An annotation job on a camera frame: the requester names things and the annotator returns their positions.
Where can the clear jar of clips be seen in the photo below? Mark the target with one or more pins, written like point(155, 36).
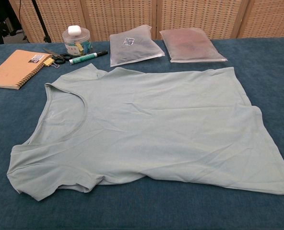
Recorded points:
point(85, 39)

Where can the dark teal carpeted table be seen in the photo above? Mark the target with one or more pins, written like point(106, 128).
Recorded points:
point(142, 215)

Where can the gold binder clip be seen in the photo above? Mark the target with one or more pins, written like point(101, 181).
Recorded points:
point(47, 62)

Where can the kraft spiral notebook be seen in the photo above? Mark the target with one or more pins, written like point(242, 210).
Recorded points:
point(10, 69)

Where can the light green t-shirt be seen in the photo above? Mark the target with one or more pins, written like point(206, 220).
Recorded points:
point(144, 124)

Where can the frosted bag with dark garment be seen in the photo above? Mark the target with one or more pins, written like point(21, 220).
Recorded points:
point(132, 52)

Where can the black tripod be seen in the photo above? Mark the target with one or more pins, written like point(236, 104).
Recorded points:
point(37, 12)

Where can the frosted bag with red garment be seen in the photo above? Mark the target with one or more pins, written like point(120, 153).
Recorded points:
point(192, 48)

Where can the wicker folding screen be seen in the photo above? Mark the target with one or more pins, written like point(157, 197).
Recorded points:
point(120, 19)

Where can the green white marker pen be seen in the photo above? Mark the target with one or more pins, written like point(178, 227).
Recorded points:
point(84, 58)

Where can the white earbuds case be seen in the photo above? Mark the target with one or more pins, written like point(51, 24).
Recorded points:
point(73, 30)

